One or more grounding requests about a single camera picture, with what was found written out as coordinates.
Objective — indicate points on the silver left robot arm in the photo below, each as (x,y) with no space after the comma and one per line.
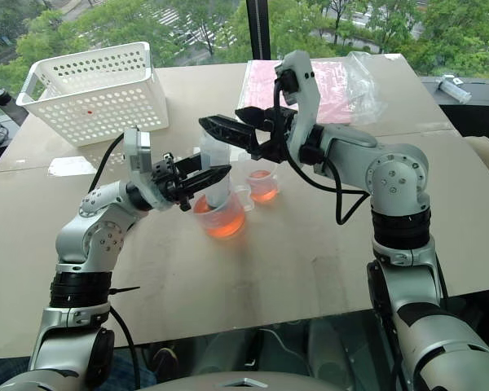
(102,240)

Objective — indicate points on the crumpled clear plastic bag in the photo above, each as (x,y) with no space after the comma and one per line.
(364,93)

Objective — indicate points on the clear syringe with blue print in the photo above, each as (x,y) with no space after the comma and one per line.
(456,91)

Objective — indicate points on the small clear measuring cup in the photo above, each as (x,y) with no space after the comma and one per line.
(263,191)

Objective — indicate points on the clear plastic syringe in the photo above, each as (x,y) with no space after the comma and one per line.
(218,191)

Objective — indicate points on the black zip tie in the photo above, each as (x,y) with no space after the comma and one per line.
(124,290)

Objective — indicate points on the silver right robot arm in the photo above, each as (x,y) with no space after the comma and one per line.
(395,171)

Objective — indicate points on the black cylindrical device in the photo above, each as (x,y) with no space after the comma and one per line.
(0,96)

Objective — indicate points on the dark rounded shape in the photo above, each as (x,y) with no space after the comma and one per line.
(165,360)

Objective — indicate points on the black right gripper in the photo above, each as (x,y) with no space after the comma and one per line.
(275,140)

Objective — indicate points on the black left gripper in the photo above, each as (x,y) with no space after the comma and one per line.
(164,179)

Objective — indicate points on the grey robot torso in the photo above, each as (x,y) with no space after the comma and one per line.
(212,383)

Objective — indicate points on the white perforated plastic basket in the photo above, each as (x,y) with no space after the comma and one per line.
(98,110)

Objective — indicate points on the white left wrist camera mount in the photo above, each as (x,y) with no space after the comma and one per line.
(138,159)

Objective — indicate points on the large clear measuring cup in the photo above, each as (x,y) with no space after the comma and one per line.
(228,226)

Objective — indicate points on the dark side table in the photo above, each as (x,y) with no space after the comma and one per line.
(472,118)

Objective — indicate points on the pink sheet in sleeve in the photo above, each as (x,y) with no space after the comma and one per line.
(334,93)

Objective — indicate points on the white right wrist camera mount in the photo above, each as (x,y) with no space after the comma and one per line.
(305,93)

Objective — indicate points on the black window frame post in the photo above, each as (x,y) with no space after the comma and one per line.
(260,28)

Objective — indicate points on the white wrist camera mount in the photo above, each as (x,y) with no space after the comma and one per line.
(138,159)
(305,93)

